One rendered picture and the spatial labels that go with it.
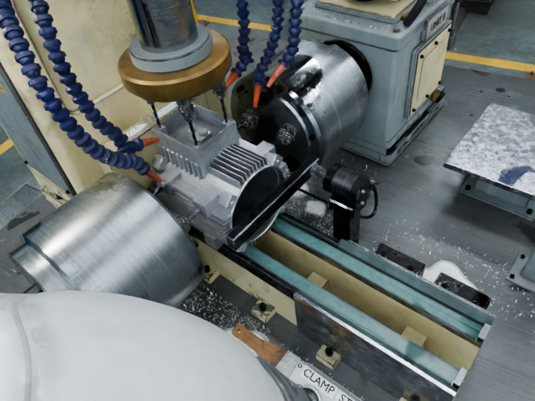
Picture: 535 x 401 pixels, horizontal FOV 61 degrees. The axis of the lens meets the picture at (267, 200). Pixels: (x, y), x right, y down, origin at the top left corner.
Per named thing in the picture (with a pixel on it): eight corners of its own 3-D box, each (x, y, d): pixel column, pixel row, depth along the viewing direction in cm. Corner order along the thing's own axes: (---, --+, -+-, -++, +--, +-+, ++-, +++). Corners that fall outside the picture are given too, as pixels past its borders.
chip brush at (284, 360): (226, 338, 89) (225, 336, 88) (243, 320, 91) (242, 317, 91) (312, 402, 79) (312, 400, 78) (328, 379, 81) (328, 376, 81)
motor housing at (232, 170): (165, 224, 96) (137, 157, 82) (225, 173, 105) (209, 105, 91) (234, 269, 86) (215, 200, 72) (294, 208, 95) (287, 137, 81)
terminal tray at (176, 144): (160, 159, 87) (149, 129, 82) (199, 130, 92) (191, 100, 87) (203, 183, 81) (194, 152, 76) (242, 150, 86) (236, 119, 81)
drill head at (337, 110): (214, 175, 106) (189, 81, 88) (315, 91, 126) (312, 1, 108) (299, 219, 93) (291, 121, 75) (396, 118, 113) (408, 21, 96)
